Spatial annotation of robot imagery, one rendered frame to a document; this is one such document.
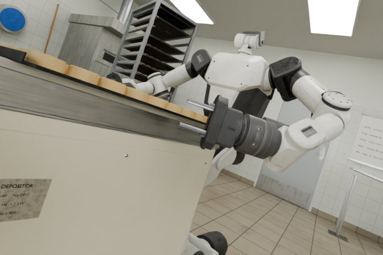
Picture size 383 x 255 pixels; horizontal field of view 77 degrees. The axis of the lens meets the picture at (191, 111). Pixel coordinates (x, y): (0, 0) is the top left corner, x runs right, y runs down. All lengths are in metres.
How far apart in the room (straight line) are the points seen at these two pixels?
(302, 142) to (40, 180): 0.49
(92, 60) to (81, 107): 3.78
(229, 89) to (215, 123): 0.50
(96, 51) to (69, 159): 3.83
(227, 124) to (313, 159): 4.65
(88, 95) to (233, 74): 0.68
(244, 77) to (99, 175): 0.68
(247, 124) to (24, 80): 0.41
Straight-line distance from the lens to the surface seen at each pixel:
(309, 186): 5.16
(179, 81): 1.26
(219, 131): 0.52
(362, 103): 5.27
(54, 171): 0.45
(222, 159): 0.99
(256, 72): 0.99
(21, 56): 0.37
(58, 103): 0.42
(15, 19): 4.63
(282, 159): 0.59
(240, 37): 1.14
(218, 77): 1.04
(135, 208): 0.60
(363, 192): 5.16
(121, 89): 0.45
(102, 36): 4.29
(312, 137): 0.59
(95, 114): 0.45
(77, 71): 0.42
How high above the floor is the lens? 0.90
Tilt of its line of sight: 2 degrees up
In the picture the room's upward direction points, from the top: 19 degrees clockwise
